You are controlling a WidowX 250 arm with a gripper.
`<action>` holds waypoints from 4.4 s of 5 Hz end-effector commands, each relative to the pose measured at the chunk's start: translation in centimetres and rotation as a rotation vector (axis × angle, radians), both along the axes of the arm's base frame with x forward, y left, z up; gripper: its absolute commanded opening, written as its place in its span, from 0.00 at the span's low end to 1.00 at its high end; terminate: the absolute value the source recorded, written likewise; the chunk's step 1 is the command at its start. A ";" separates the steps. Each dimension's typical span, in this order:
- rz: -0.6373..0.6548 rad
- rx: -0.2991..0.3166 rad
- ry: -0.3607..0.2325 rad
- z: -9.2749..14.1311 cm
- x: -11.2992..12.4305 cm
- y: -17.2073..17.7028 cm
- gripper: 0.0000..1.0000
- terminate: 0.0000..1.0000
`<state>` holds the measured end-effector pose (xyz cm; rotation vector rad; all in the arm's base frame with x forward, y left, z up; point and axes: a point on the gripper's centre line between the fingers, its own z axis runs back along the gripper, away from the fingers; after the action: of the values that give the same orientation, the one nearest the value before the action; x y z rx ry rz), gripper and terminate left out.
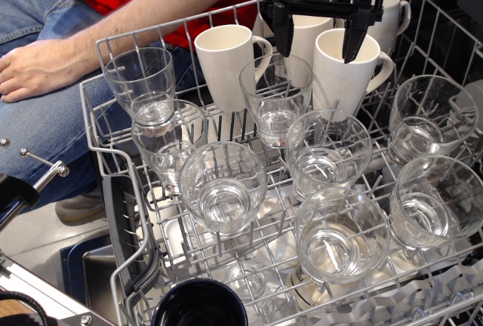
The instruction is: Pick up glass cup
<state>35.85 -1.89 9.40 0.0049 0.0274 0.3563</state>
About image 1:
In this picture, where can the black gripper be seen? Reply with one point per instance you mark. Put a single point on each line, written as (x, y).
(358, 15)

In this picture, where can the person's bare forearm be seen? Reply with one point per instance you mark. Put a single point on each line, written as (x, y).
(136, 14)

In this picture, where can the clear glass cup centre back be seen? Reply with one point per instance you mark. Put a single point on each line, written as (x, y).
(277, 90)

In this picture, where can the clear glass cup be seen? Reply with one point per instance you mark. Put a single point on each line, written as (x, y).
(436, 201)
(143, 82)
(326, 148)
(166, 132)
(277, 90)
(341, 235)
(223, 185)
(430, 115)

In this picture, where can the clear glass cup right back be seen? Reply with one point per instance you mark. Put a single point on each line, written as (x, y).
(430, 115)

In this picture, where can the clear glass cup back left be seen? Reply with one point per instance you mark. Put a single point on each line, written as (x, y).
(143, 82)

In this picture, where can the clear glass cup front left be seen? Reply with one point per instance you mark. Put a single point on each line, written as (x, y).
(223, 185)

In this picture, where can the clear glass cup right front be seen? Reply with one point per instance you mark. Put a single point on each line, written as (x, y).
(436, 201)

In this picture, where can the clear glass cup front centre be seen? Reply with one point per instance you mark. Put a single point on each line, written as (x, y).
(341, 235)

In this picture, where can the person's bare hand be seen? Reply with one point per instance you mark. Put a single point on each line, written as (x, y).
(43, 67)

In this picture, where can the white ceramic mug middle back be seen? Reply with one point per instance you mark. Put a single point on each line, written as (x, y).
(306, 30)

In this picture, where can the white ceramic mug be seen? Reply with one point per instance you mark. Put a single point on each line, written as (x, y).
(343, 86)
(306, 30)
(223, 51)
(395, 20)

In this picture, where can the white ceramic mug far right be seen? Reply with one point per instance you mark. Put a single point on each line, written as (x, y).
(395, 20)

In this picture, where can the white ceramic mug front right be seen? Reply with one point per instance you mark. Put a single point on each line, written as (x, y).
(343, 86)

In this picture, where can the white ceramic mug left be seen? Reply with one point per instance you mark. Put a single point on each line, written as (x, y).
(223, 51)

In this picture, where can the small clear glass lower rack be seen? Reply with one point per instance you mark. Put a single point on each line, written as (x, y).
(248, 280)

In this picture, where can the blue jeans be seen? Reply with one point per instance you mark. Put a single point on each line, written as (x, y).
(52, 124)

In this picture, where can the grey shoe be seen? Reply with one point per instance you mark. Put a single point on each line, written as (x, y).
(80, 207)

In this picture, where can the dark blue mug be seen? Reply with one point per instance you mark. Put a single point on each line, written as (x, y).
(200, 301)

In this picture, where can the grey wire dishwasher rack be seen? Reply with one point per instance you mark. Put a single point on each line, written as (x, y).
(433, 287)

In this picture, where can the metal clamp with black handle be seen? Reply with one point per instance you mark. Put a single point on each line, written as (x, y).
(18, 194)

